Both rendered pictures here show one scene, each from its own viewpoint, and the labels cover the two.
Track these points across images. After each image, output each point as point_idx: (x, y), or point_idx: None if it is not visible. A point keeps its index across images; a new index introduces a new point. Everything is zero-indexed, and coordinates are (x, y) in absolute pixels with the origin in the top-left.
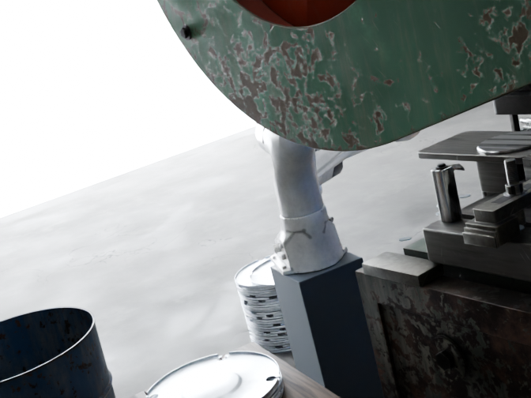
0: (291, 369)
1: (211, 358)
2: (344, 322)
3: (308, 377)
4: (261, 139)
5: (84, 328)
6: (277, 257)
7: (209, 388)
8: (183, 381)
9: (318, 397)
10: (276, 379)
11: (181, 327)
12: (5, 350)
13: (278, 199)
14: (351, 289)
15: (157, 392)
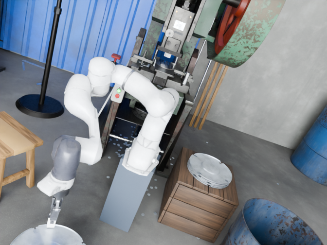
0: (182, 161)
1: (202, 176)
2: None
3: (181, 156)
4: (173, 106)
5: (242, 235)
6: (147, 169)
7: (211, 166)
8: (215, 177)
9: (186, 150)
10: (194, 154)
11: None
12: None
13: (163, 131)
14: None
15: (225, 181)
